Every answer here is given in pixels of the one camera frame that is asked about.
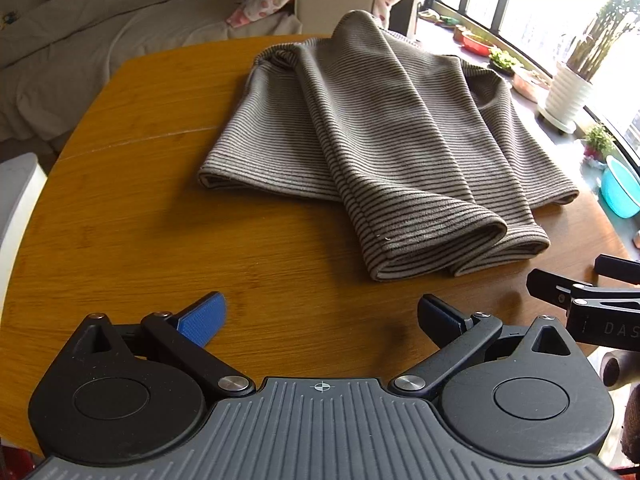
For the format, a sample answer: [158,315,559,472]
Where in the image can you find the white ribbed pot with plant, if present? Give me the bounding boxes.
[544,0,640,128]

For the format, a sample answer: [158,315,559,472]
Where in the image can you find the green plant in black pot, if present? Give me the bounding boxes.
[487,46,522,77]

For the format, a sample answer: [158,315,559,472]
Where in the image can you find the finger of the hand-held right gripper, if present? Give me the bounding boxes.
[594,254,640,281]
[526,268,640,311]

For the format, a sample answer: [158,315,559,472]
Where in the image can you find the teal plastic basin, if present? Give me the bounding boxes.
[599,155,640,219]

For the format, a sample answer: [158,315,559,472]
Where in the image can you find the small green dishes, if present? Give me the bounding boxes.
[419,9,458,27]

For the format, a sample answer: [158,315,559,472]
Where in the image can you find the pink planter tray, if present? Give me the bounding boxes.
[511,66,552,103]

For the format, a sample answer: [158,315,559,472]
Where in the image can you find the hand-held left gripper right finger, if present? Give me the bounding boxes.
[389,294,577,401]

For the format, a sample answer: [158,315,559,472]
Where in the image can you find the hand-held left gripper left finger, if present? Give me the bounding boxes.
[70,291,256,400]

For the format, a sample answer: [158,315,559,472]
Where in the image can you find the small potted plant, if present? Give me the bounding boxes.
[581,122,617,163]

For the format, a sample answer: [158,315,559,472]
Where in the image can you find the white covered sofa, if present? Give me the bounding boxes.
[0,0,306,143]

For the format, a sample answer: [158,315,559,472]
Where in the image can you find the red bowl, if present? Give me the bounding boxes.
[459,31,495,57]

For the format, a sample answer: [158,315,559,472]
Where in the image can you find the grey striped sweater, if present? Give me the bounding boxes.
[196,10,581,282]

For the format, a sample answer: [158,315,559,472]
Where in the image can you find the beige side cabinet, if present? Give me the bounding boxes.
[295,0,377,38]

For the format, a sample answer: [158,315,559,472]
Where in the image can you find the white pot saucer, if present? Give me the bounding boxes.
[536,104,577,134]

